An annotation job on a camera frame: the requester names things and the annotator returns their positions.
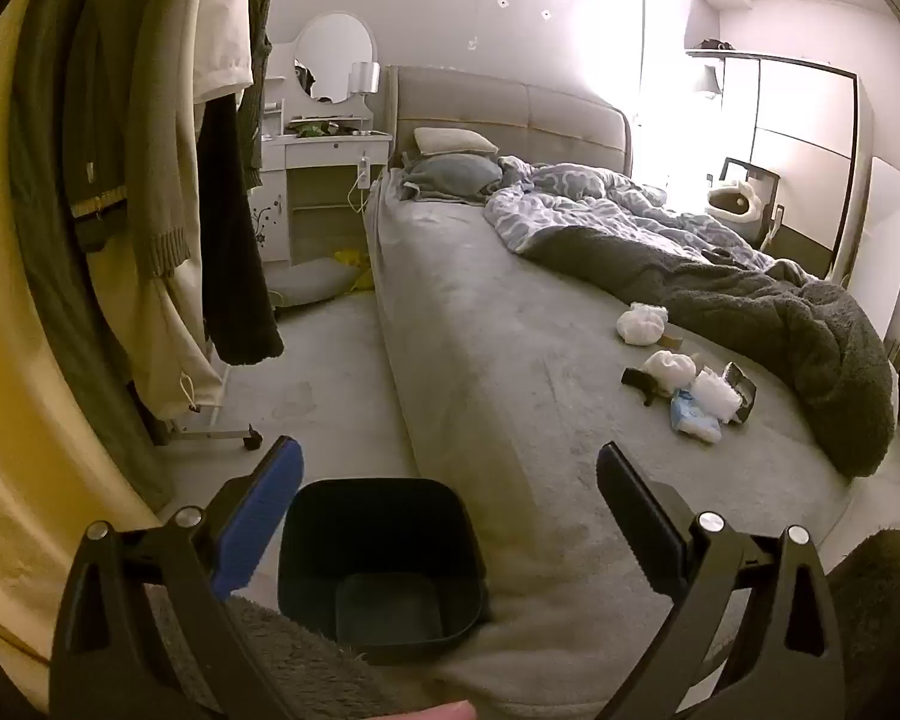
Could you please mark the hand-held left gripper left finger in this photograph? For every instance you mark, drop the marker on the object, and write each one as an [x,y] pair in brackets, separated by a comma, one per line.
[266,499]

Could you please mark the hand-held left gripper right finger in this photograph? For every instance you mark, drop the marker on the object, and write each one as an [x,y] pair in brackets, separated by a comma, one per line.
[637,517]

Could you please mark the black plastic trash bin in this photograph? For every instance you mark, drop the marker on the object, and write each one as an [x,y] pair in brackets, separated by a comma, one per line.
[375,532]

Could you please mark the black curved plastic piece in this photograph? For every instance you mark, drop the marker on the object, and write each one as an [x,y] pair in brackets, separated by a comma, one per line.
[636,381]

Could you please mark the person's left hand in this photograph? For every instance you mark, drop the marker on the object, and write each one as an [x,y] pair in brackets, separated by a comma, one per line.
[435,711]

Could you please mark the white wheeled clothes rack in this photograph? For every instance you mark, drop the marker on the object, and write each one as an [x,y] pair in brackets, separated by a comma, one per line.
[210,436]

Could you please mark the blue tissue pack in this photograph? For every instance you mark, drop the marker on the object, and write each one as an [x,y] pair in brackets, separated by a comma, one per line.
[691,424]

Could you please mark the white plastic packet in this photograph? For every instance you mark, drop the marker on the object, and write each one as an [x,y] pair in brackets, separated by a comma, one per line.
[712,394]

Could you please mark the white crumpled paper ball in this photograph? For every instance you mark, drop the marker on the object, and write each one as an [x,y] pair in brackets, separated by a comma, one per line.
[643,324]
[669,369]

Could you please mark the person's grey fleece clothing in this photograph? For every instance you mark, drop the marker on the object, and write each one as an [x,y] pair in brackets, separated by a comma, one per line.
[292,660]

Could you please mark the grey black small box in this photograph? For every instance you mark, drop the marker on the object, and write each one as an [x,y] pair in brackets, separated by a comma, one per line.
[744,390]

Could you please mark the cardboard tape roll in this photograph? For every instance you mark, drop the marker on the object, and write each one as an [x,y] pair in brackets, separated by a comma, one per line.
[673,341]

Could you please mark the grey upholstered bed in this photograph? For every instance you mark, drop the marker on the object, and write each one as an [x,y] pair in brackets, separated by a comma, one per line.
[495,360]

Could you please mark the grey floor cushion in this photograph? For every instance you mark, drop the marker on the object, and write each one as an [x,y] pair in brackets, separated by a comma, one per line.
[307,281]

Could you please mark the dark grey fleece blanket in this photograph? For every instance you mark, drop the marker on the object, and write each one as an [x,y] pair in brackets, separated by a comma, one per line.
[757,300]

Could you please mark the yellow plastic item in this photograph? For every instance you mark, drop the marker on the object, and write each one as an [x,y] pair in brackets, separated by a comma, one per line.
[354,266]

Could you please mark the black hanging garment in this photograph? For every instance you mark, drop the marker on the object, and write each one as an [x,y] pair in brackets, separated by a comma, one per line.
[232,240]

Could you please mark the yellow cream hanging cloth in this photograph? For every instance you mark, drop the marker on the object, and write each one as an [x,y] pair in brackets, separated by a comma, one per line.
[0,390]

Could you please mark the blue white patterned duvet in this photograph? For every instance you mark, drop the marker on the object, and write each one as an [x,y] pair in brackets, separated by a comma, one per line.
[570,202]

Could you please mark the cream cat bed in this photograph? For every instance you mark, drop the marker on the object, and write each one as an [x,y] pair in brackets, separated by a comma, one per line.
[731,202]

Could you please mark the beige knit cardigan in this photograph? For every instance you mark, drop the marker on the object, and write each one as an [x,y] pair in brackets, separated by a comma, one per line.
[161,165]

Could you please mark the white vanity table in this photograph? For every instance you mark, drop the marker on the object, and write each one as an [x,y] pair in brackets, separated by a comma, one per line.
[322,150]

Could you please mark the grey blue pillow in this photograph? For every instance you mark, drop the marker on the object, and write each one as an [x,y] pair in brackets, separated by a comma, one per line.
[450,176]

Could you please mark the white flat board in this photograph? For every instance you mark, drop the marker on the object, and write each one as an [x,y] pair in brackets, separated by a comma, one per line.
[885,240]

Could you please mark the green items on vanity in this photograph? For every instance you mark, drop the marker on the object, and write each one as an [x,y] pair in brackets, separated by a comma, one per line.
[313,129]

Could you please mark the dark green hanging coat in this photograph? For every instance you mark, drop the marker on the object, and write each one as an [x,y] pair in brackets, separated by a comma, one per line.
[52,165]

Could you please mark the cream pillow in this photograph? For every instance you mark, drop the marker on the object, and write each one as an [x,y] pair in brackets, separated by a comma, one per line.
[454,141]

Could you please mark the white wardrobe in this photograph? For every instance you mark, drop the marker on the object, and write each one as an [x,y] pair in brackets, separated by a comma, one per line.
[795,135]

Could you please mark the dark knit hanging garment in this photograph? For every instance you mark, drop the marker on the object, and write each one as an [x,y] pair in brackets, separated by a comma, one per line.
[259,75]

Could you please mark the silver shade table lamp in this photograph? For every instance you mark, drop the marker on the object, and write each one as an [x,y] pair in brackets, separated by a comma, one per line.
[364,77]

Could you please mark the round vanity mirror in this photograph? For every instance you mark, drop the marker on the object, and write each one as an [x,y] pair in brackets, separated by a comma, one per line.
[334,52]

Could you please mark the white hanging garment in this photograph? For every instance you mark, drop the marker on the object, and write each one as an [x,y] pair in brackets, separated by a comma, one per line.
[221,22]

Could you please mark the grey shade wall lamp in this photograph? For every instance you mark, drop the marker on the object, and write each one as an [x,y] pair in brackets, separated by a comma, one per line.
[709,81]

